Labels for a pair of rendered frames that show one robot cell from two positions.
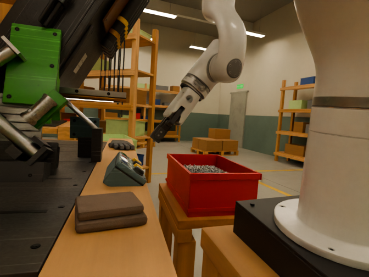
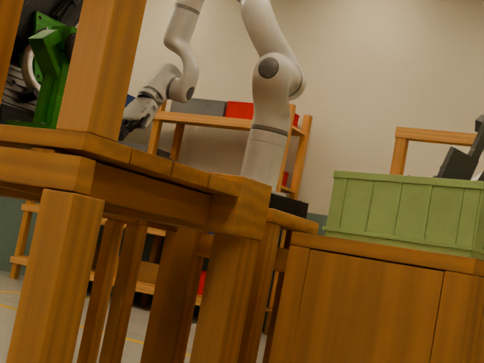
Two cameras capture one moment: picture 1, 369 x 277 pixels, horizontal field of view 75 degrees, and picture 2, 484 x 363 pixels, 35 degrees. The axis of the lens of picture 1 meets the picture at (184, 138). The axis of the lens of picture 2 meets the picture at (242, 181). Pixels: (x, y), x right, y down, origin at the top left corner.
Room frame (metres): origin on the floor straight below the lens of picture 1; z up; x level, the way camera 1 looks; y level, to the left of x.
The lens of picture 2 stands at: (-1.43, 1.37, 0.70)
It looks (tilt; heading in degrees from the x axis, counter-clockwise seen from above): 5 degrees up; 319
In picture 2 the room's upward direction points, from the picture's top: 11 degrees clockwise
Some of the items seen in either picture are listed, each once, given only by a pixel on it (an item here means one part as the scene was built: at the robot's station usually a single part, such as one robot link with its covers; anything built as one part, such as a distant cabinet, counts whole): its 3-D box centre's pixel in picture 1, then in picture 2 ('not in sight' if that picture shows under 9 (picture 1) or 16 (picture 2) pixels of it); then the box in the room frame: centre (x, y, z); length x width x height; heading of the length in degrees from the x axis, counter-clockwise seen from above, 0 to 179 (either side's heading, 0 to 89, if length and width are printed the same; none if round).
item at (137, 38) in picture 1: (88, 101); not in sight; (3.96, 1.62, 1.19); 2.30 x 0.55 x 2.39; 62
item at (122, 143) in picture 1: (119, 144); not in sight; (1.12, 0.30, 0.91); 0.20 x 0.11 x 0.03; 24
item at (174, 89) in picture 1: (141, 111); not in sight; (9.36, 1.73, 1.12); 3.16 x 0.54 x 2.24; 111
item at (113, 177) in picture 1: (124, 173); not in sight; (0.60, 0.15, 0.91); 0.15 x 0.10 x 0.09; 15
